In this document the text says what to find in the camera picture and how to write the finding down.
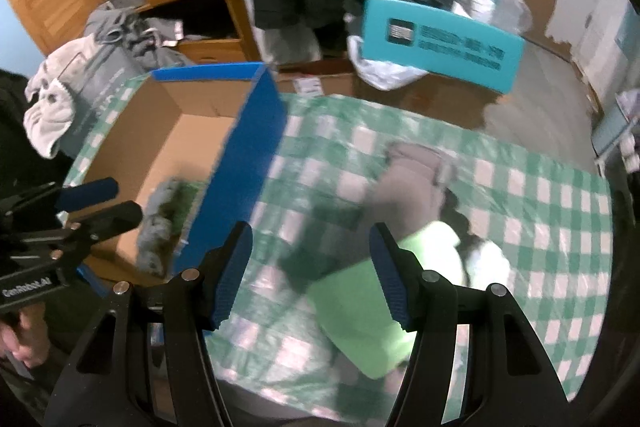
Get gray fuzzy cloth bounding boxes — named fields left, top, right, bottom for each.
left=136, top=176, right=205, bottom=277

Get white plastic bag bundle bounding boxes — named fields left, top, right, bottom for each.
left=463, top=241, right=511, bottom=291

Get light green cloth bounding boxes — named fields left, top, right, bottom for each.
left=307, top=221, right=465, bottom=379

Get person's left hand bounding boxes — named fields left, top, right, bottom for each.
left=0, top=303, right=51, bottom=369

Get black knit sock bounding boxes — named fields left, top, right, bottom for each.
left=440, top=190, right=483, bottom=261

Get white towel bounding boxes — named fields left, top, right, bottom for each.
left=23, top=35, right=100, bottom=159

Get blue cardboard box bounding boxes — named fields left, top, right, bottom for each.
left=65, top=62, right=288, bottom=274

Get green checkered tablecloth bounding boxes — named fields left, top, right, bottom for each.
left=66, top=68, right=613, bottom=426

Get gray sweatpants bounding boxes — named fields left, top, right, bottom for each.
left=280, top=142, right=457, bottom=291

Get gray printed bag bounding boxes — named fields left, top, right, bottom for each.
left=60, top=44, right=145, bottom=158

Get gray clothes pile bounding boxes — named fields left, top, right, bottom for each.
left=84, top=0, right=194, bottom=70

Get brown cardboard box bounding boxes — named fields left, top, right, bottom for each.
left=275, top=59, right=504, bottom=130

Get shoe rack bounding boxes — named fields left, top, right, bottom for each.
left=591, top=88, right=639, bottom=176

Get teal shoe box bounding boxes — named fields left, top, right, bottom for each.
left=362, top=0, right=524, bottom=94

